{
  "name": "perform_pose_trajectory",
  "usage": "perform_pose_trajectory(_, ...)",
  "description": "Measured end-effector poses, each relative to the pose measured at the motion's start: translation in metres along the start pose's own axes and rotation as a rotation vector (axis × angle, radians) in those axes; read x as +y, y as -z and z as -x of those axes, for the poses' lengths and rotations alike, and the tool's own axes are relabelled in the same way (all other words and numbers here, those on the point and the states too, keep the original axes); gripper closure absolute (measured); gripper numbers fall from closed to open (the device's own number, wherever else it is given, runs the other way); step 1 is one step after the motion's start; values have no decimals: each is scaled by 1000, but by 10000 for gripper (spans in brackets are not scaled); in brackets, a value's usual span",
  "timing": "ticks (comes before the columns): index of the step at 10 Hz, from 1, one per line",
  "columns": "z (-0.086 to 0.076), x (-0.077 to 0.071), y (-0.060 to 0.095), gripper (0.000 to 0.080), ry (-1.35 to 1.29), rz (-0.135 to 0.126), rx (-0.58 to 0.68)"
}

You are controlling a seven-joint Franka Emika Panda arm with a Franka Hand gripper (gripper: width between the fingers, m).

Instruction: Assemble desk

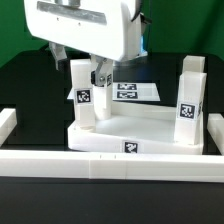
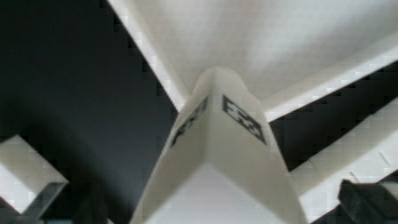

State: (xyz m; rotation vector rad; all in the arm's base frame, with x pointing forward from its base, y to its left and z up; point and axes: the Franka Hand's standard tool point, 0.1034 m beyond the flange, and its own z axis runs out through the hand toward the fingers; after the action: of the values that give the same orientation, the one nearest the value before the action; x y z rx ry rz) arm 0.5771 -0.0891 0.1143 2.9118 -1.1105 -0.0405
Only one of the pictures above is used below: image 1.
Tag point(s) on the white desk top tray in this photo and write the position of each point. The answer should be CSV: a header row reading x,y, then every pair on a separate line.
x,y
134,128

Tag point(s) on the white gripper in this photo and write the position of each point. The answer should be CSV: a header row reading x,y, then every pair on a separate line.
x,y
107,28

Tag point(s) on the white left fence block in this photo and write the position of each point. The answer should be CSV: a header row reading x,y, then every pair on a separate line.
x,y
8,122

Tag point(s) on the white right fence block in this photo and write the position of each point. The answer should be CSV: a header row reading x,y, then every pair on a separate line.
x,y
215,127

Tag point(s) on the white fence block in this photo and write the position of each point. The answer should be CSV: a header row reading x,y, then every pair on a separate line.
x,y
215,127
8,122

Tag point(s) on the fiducial marker sheet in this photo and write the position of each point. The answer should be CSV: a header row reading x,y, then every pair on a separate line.
x,y
135,91

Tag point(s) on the white front fence bar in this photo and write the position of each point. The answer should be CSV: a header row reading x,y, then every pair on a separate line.
x,y
58,164

